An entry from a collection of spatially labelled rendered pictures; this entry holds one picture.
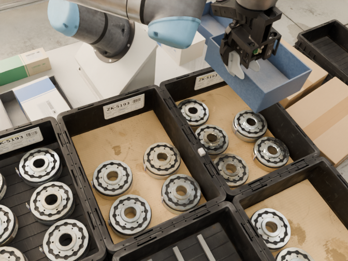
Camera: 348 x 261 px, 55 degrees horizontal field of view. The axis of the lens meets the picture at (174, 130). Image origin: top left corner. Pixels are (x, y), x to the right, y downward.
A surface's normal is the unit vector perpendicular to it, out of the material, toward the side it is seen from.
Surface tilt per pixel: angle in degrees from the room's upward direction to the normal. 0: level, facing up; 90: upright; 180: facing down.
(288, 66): 90
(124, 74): 47
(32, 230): 0
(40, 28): 0
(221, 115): 0
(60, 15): 54
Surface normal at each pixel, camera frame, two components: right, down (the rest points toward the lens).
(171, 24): 0.00, 0.15
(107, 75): -0.54, -0.09
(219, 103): 0.09, -0.58
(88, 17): 0.78, 0.32
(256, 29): -0.86, 0.45
